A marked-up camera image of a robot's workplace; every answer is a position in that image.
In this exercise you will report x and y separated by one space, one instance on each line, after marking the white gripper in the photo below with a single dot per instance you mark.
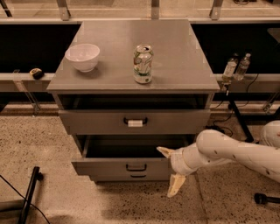
177 164

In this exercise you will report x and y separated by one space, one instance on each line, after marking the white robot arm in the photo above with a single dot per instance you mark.
213 147

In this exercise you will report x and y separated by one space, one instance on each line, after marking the grey drawer cabinet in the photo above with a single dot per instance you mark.
181 76

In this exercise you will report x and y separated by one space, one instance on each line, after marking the grey top drawer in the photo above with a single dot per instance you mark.
115 121

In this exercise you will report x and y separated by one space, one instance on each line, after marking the black tripod leg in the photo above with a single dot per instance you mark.
244 127

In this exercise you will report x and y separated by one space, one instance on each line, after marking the black object lower right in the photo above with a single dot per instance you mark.
263 199

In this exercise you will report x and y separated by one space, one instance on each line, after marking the clear bottle left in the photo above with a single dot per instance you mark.
230 68

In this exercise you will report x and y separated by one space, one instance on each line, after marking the clear bottle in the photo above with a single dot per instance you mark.
230 68
242 67

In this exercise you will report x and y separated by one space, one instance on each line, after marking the green white soda can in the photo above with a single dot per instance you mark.
143 57

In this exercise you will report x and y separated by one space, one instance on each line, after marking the clear bottle right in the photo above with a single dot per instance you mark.
242 67

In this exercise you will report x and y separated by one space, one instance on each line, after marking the white ceramic bowl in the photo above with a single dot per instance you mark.
83 57

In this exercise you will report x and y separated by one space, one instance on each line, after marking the yellow black tape measure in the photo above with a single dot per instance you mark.
37 73

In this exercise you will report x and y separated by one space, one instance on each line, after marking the white tape on handle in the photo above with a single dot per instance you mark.
135 123

